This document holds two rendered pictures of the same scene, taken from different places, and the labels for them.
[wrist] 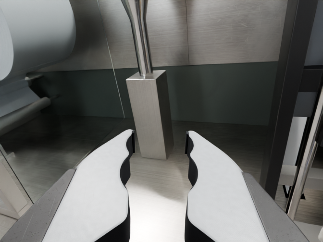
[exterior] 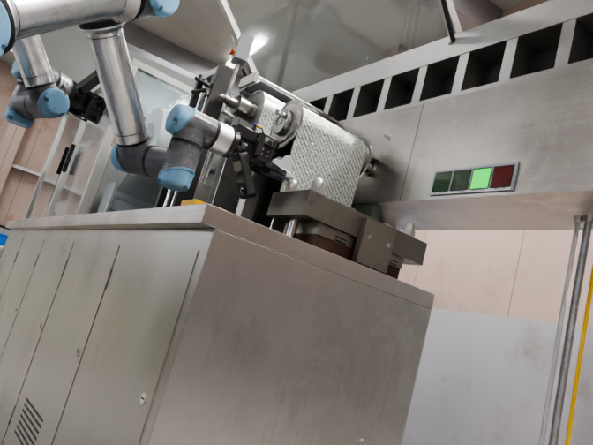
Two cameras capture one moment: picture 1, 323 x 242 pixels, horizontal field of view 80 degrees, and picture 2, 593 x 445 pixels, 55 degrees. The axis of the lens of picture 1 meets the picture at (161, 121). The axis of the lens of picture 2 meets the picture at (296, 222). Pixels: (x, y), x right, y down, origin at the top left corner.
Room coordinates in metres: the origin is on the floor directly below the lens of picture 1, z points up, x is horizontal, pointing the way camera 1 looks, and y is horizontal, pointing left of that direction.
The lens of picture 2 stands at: (-0.99, -1.53, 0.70)
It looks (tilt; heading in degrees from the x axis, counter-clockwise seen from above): 11 degrees up; 35
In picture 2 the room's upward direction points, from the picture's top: 16 degrees clockwise
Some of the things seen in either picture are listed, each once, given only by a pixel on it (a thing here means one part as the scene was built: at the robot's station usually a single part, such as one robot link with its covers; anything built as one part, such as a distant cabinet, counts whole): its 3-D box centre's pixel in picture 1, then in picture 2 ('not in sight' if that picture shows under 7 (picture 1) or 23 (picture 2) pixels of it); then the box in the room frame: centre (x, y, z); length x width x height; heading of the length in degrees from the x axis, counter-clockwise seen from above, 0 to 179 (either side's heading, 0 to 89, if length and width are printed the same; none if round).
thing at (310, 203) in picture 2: not in sight; (349, 230); (0.26, -0.83, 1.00); 0.40 x 0.16 x 0.06; 157
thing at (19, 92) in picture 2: not in sight; (26, 105); (-0.19, 0.01, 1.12); 0.11 x 0.08 x 0.11; 86
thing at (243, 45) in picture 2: not in sight; (240, 49); (0.42, -0.10, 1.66); 0.07 x 0.07 x 0.10; 53
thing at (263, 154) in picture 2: not in sight; (249, 149); (0.05, -0.61, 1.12); 0.12 x 0.08 x 0.09; 157
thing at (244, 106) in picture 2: not in sight; (243, 109); (0.25, -0.36, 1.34); 0.06 x 0.06 x 0.06; 67
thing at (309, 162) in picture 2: not in sight; (320, 184); (0.27, -0.70, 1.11); 0.23 x 0.01 x 0.18; 157
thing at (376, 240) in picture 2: not in sight; (375, 245); (0.24, -0.92, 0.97); 0.10 x 0.03 x 0.11; 157
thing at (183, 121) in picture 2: not in sight; (191, 126); (-0.10, -0.55, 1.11); 0.11 x 0.08 x 0.09; 157
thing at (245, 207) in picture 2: not in sight; (247, 187); (0.15, -0.55, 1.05); 0.06 x 0.05 x 0.31; 157
